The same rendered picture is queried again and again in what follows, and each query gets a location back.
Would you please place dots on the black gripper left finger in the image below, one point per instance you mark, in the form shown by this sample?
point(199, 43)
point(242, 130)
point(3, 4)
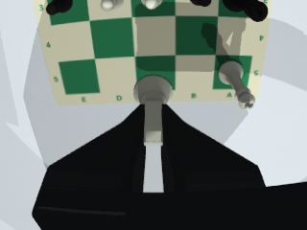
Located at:
point(106, 162)

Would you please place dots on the white pawn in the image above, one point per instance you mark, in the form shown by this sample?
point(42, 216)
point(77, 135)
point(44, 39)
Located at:
point(108, 5)
point(151, 4)

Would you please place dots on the green and cream chessboard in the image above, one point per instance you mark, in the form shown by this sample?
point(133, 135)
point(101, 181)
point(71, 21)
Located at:
point(97, 57)

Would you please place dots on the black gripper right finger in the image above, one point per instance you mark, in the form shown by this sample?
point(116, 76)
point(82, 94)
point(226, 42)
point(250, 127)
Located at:
point(200, 163)

